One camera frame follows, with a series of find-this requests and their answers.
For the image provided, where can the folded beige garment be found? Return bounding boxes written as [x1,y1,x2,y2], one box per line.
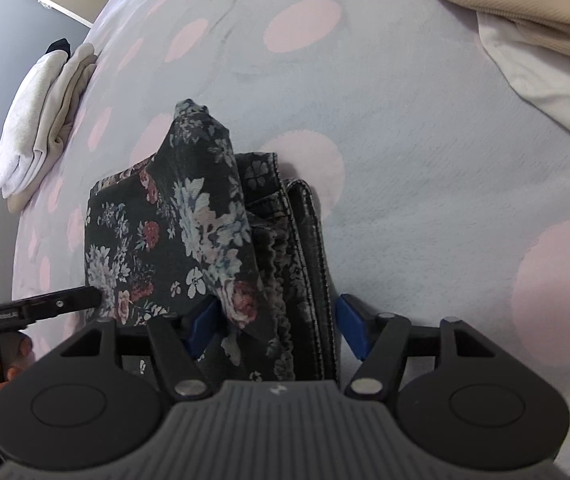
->
[7,42,98,213]

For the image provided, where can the grey pink-dotted bedspread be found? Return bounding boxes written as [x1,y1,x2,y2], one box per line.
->
[11,0,570,461]

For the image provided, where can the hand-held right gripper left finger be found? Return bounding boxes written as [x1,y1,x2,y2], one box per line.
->
[40,297,226,401]

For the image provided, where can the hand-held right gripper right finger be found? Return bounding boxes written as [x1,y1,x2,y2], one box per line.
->
[337,292,506,402]

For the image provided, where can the dark floral pants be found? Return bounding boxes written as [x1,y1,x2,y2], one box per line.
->
[84,99,338,383]

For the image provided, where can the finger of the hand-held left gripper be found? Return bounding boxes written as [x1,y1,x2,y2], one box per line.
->
[24,286,104,323]

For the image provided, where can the crumpled white garment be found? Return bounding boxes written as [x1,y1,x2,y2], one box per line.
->
[475,10,570,156]

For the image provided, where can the folded white garment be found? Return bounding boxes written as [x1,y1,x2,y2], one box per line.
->
[0,49,68,196]

